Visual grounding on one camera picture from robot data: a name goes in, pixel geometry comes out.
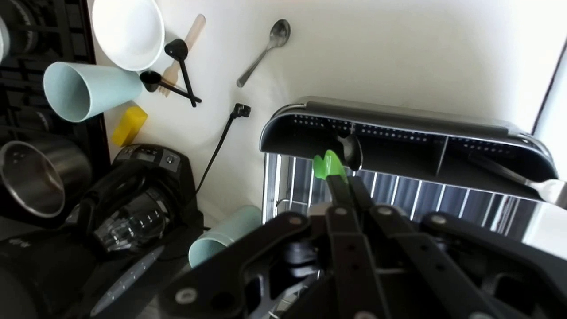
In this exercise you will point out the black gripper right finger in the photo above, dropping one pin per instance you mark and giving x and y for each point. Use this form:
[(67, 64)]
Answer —
[(425, 259)]

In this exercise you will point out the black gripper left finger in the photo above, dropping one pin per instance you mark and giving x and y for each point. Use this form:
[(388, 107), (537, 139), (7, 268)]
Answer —
[(347, 266)]

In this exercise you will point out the green plastic utensil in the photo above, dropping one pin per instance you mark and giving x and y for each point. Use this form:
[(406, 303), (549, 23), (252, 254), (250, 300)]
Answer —
[(328, 165)]

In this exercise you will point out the dark metal spoon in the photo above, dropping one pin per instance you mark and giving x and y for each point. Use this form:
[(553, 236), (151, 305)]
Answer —
[(349, 151)]

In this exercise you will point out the steel dish drying rack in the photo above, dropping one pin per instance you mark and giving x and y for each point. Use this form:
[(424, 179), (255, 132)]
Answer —
[(413, 195)]

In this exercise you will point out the grey utensil holder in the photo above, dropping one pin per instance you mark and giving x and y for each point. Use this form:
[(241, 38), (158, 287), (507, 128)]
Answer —
[(400, 124)]

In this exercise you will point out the black measuring spoon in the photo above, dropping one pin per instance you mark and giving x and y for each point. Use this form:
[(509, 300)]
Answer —
[(175, 50), (151, 80)]

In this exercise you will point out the black dish rack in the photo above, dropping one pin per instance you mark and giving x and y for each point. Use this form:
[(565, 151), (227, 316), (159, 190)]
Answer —
[(35, 36)]

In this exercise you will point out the mint green cup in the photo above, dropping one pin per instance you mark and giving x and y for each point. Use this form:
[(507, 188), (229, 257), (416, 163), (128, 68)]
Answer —
[(222, 236), (99, 89)]

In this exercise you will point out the black coffee maker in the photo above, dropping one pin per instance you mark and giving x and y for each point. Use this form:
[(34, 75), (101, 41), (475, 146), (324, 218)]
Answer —
[(147, 178)]

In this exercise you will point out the yellow sponge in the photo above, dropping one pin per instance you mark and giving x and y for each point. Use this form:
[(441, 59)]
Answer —
[(128, 124)]

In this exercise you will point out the wooden spatula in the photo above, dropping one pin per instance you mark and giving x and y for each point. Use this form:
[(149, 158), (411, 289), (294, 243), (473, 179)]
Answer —
[(195, 29)]

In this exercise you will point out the steel pot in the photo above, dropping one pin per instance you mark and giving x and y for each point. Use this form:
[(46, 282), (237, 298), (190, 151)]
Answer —
[(41, 178)]

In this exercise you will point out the white bowl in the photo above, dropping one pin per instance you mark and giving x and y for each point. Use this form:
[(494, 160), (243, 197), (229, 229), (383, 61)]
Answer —
[(126, 29)]

